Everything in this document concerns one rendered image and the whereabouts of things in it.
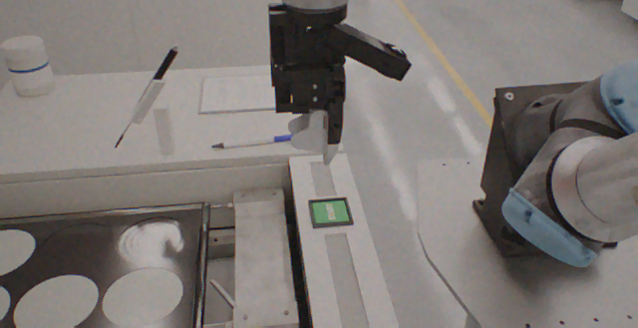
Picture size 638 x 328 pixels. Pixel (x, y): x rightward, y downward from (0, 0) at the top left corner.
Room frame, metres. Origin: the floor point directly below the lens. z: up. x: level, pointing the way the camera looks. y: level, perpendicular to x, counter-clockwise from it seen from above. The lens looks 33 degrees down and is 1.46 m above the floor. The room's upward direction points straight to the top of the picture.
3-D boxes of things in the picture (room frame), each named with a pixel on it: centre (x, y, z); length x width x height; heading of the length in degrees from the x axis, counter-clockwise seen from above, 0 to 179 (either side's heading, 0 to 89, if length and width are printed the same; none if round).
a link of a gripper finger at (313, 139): (0.58, 0.01, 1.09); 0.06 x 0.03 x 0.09; 98
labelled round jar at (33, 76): (0.97, 0.55, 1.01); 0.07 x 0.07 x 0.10
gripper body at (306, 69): (0.60, 0.01, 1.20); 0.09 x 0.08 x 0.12; 98
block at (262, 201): (0.71, 0.10, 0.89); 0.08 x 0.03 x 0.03; 97
